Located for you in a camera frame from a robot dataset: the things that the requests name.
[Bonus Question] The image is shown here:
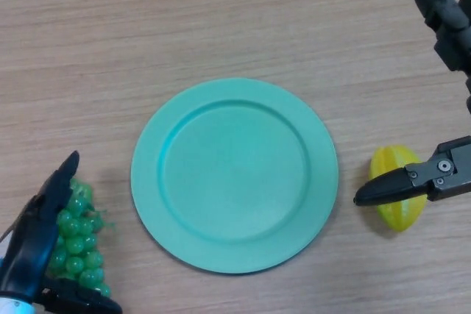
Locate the round green plate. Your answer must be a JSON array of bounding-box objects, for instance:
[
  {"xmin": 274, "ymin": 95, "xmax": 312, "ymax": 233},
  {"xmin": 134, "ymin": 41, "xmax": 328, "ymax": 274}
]
[{"xmin": 131, "ymin": 77, "xmax": 339, "ymax": 275}]

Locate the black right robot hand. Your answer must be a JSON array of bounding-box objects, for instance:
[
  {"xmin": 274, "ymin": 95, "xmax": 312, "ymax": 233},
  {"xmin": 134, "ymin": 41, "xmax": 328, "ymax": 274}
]
[{"xmin": 352, "ymin": 0, "xmax": 471, "ymax": 207}]

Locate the yellow starfruit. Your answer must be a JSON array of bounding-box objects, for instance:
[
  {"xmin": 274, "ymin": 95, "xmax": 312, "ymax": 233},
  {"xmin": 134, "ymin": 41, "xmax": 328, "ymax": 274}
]
[{"xmin": 368, "ymin": 146, "xmax": 430, "ymax": 233}]

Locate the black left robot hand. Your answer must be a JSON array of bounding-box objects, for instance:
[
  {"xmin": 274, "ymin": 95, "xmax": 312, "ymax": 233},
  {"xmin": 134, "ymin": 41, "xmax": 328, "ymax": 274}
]
[{"xmin": 0, "ymin": 150, "xmax": 123, "ymax": 314}]

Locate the green plastic grape bunch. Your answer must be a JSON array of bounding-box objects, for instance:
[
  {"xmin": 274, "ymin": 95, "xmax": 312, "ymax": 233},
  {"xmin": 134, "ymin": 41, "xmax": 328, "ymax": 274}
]
[{"xmin": 43, "ymin": 177, "xmax": 118, "ymax": 299}]

